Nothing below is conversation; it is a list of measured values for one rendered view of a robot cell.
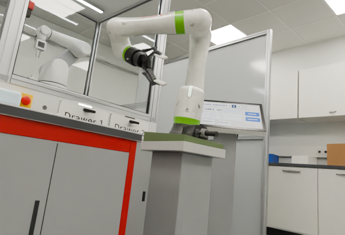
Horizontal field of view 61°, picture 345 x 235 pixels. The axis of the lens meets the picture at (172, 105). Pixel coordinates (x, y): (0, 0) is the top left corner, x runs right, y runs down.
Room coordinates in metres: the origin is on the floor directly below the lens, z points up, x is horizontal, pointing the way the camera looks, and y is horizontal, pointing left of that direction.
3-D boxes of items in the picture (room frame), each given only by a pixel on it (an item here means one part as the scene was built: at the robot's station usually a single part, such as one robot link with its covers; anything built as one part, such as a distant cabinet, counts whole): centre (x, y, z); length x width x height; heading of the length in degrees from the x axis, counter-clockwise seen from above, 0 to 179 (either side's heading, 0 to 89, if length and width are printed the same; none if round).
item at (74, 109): (1.56, 0.46, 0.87); 0.29 x 0.02 x 0.11; 137
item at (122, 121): (1.79, 0.25, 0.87); 0.29 x 0.02 x 0.11; 137
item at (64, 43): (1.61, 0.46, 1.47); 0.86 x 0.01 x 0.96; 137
